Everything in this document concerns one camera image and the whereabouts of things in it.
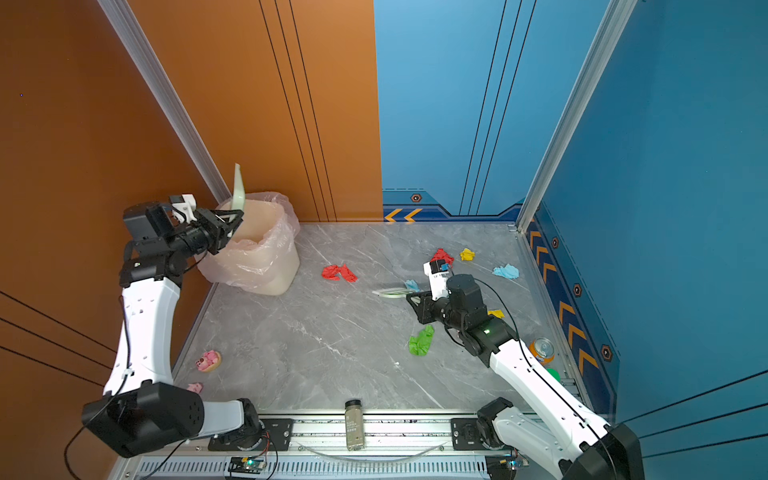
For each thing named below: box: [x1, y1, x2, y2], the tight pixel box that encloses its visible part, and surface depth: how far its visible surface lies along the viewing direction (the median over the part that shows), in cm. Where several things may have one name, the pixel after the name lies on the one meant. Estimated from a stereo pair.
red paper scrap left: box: [321, 264, 343, 281], surface depth 107 cm
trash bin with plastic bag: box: [195, 192, 301, 296], surface depth 86 cm
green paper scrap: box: [408, 324, 435, 356], surface depth 90 cm
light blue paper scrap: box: [493, 264, 519, 279], surface depth 107 cm
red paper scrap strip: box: [336, 264, 358, 283], surface depth 108 cm
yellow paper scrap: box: [460, 248, 476, 261], surface depth 111 cm
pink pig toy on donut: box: [195, 350, 222, 373], surface depth 86 cm
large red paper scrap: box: [429, 248, 455, 267], surface depth 110 cm
